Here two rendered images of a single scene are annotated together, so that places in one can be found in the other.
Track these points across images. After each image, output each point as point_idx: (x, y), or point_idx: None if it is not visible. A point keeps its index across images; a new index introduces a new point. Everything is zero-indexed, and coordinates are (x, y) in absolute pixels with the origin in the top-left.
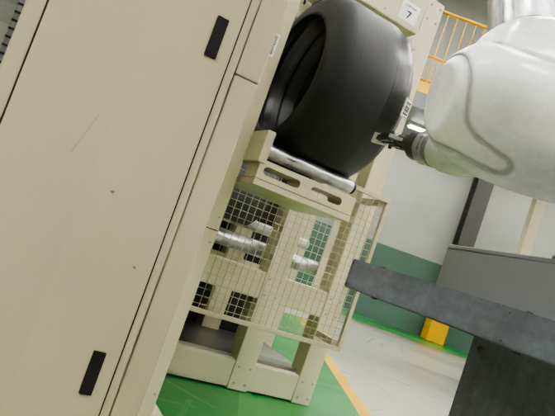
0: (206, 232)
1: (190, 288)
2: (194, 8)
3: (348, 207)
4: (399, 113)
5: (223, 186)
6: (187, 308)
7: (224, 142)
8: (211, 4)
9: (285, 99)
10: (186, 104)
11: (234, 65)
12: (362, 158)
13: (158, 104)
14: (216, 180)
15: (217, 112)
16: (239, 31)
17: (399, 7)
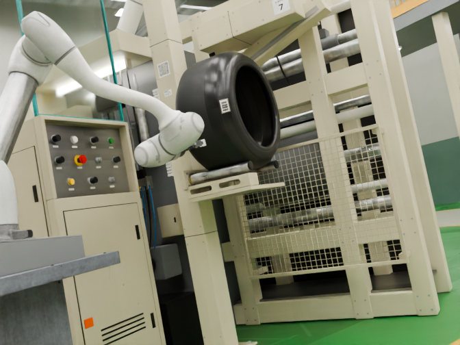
0: (198, 237)
1: (207, 271)
2: (27, 189)
3: (246, 181)
4: (220, 113)
5: (194, 209)
6: (211, 283)
7: (54, 228)
8: (29, 184)
9: (252, 120)
10: (38, 223)
11: (44, 198)
12: (231, 149)
13: (33, 228)
14: None
15: (48, 218)
16: (40, 185)
17: (272, 9)
